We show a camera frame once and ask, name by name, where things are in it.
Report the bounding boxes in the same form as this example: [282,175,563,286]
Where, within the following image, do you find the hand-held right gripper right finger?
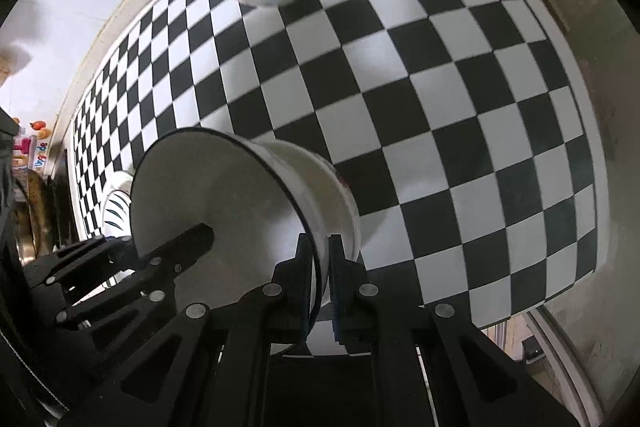
[329,234,577,427]

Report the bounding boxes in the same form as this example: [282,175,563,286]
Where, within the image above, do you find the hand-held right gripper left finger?
[65,232,318,427]

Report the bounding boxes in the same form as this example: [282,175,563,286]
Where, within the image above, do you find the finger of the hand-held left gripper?
[54,223,217,329]
[25,236,137,289]

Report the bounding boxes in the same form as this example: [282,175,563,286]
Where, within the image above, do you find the dark-rimmed white bowl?
[129,127,331,358]

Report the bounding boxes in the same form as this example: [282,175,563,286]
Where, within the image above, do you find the striped rim plate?
[100,169,137,239]

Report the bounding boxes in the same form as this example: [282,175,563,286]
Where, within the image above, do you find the black frying pan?
[12,169,51,268]

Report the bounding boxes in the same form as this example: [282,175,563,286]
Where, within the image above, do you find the black and white checkered cloth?
[70,0,598,330]

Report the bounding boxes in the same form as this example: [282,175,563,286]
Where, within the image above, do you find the colourful wall stickers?
[12,117,52,170]

